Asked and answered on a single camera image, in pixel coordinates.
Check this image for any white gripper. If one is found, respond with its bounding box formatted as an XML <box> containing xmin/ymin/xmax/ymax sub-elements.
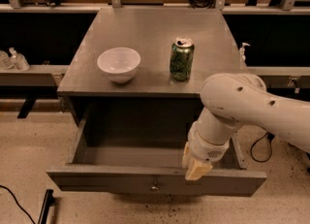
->
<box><xmin>182</xmin><ymin>121</ymin><xmax>230</xmax><ymax>180</ymax></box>

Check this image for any grey top drawer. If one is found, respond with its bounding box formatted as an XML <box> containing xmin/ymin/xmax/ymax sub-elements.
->
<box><xmin>46</xmin><ymin>107</ymin><xmax>266</xmax><ymax>197</ymax></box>

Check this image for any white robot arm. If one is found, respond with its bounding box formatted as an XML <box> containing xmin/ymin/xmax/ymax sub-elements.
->
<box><xmin>182</xmin><ymin>73</ymin><xmax>310</xmax><ymax>180</ymax></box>

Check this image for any grey drawer cabinet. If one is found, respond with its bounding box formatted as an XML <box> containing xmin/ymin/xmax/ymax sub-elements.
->
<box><xmin>56</xmin><ymin>6</ymin><xmax>260</xmax><ymax>148</ymax></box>

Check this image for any green soda can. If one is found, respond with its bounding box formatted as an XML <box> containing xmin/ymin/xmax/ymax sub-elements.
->
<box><xmin>170</xmin><ymin>38</ymin><xmax>195</xmax><ymax>80</ymax></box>

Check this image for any clear pump bottle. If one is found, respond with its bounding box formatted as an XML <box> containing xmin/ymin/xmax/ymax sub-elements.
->
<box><xmin>239</xmin><ymin>43</ymin><xmax>251</xmax><ymax>62</ymax></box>

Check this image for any white ceramic bowl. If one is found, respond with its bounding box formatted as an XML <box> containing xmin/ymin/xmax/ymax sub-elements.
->
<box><xmin>97</xmin><ymin>48</ymin><xmax>140</xmax><ymax>83</ymax></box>

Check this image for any black metal floor bar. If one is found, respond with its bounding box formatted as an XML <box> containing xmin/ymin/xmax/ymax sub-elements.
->
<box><xmin>37</xmin><ymin>189</ymin><xmax>55</xmax><ymax>224</ymax></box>

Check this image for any clear plastic bottle left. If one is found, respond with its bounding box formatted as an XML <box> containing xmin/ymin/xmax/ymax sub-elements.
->
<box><xmin>9</xmin><ymin>48</ymin><xmax>30</xmax><ymax>71</ymax></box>

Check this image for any black floor cable right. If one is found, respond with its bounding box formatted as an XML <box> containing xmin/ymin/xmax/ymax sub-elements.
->
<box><xmin>249</xmin><ymin>132</ymin><xmax>276</xmax><ymax>163</ymax></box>

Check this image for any black floor cable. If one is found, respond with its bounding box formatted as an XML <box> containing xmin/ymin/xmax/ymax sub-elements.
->
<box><xmin>249</xmin><ymin>132</ymin><xmax>276</xmax><ymax>163</ymax></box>
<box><xmin>0</xmin><ymin>184</ymin><xmax>37</xmax><ymax>224</ymax></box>

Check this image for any black floor cable left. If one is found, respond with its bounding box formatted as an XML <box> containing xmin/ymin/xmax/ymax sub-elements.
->
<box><xmin>0</xmin><ymin>184</ymin><xmax>37</xmax><ymax>224</ymax></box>

